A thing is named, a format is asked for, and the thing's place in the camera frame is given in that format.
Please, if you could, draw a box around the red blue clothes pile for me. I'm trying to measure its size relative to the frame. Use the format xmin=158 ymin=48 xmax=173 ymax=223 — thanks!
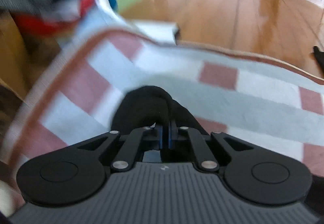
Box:
xmin=11 ymin=0 xmax=119 ymax=37

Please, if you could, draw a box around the black garment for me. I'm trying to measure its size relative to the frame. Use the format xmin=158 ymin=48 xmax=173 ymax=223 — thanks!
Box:
xmin=110 ymin=86 xmax=208 ymax=135

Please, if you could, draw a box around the white flat box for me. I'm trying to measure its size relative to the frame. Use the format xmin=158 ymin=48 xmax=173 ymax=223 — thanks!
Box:
xmin=130 ymin=20 xmax=180 ymax=44

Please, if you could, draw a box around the checkered red white blanket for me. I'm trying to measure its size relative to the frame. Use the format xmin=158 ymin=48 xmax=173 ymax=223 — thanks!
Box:
xmin=1 ymin=13 xmax=323 ymax=223

